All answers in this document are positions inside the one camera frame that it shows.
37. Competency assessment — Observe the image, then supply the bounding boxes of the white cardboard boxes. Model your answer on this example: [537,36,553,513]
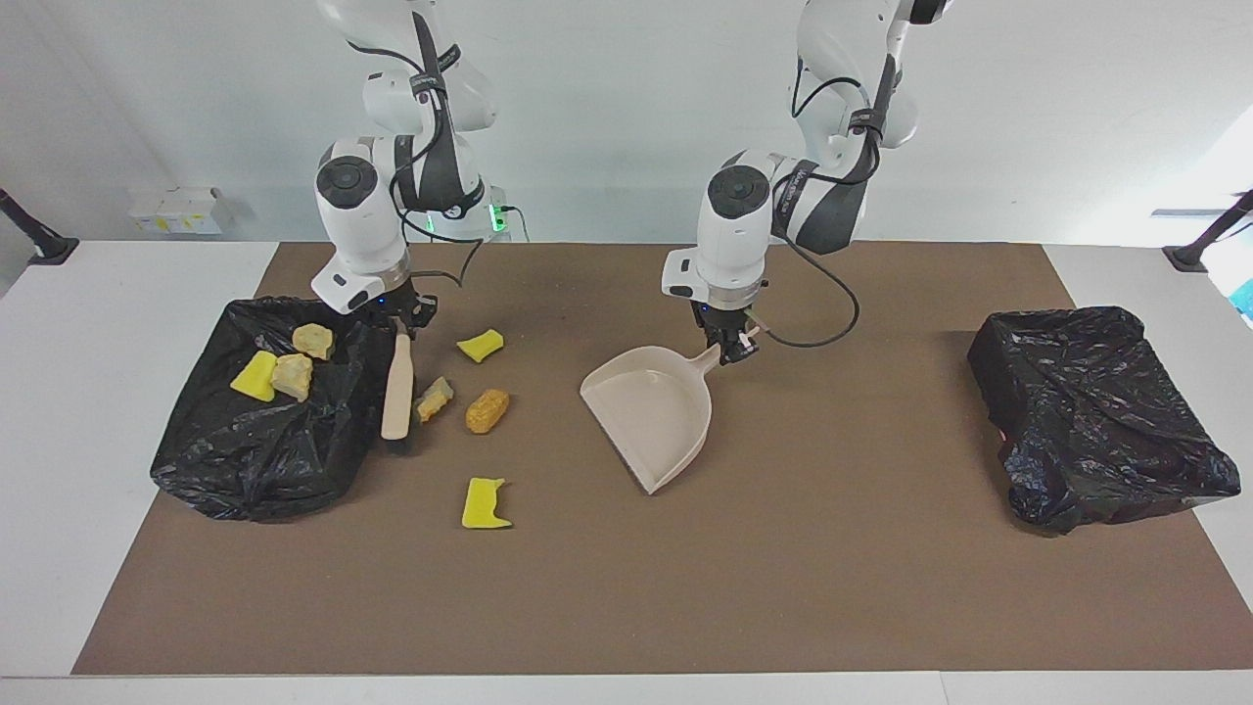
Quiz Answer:
[129,187,231,236]

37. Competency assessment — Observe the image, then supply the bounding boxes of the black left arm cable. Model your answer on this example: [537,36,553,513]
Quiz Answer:
[754,49,906,350]

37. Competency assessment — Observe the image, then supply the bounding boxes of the beige hand brush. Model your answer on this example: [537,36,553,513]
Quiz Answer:
[380,318,415,456]

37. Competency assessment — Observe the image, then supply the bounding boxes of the beige plastic dustpan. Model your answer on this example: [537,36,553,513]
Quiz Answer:
[579,328,763,496]

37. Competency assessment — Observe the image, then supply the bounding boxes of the black camera stand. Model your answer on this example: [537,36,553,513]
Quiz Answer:
[1163,189,1253,273]
[0,188,79,266]

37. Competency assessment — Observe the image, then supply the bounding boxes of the yellow notched sponge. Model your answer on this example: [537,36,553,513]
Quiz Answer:
[462,477,513,531]

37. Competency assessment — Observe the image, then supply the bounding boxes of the brown table mat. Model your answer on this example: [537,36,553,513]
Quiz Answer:
[73,242,1253,675]

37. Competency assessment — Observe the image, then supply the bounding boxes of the black trash bag bin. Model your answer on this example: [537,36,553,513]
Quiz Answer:
[967,306,1242,536]
[150,297,398,522]

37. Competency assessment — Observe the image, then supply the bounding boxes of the green yellow scouring sponge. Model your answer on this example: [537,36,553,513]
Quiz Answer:
[229,350,279,403]

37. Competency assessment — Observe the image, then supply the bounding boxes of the pale yellow sponge chunk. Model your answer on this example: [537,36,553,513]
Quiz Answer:
[414,376,455,424]

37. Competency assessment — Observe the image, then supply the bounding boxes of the orange fried croquette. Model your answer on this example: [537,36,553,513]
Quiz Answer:
[465,389,511,435]

